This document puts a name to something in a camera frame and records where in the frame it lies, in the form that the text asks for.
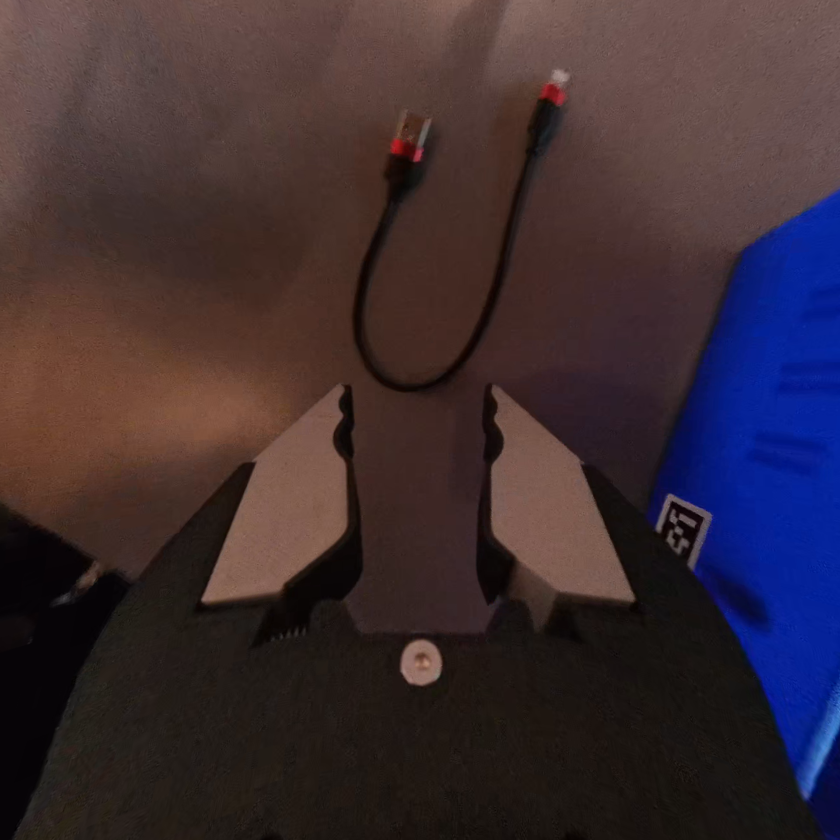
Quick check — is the translucent plastic bin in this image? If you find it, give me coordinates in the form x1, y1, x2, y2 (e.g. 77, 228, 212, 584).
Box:
646, 190, 840, 802

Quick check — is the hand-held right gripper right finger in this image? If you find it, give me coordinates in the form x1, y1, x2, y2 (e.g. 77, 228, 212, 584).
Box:
476, 384, 637, 630

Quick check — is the black cable with red plugs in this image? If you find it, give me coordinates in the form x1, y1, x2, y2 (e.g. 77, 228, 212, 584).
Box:
353, 67, 572, 392

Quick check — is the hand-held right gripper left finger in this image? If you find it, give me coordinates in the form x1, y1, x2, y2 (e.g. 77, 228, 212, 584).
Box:
199, 384, 364, 608

